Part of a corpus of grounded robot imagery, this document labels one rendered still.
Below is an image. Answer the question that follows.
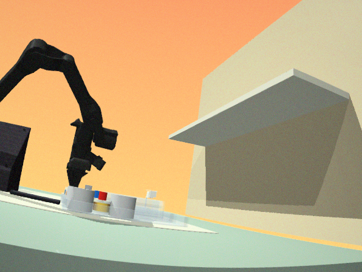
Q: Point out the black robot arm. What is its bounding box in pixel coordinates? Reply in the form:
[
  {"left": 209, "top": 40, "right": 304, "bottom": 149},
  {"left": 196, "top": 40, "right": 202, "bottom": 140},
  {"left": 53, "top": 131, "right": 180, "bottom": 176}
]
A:
[{"left": 0, "top": 39, "right": 118, "bottom": 171}]

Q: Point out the black flat bar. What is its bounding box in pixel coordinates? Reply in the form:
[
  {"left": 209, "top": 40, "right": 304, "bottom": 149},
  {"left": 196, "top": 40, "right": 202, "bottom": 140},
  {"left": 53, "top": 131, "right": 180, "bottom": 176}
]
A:
[{"left": 10, "top": 190, "right": 61, "bottom": 205}]

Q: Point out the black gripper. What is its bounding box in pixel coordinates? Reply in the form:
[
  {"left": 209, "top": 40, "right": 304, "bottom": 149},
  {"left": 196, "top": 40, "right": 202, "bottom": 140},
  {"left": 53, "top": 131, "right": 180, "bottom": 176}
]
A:
[{"left": 66, "top": 141, "right": 92, "bottom": 187}]

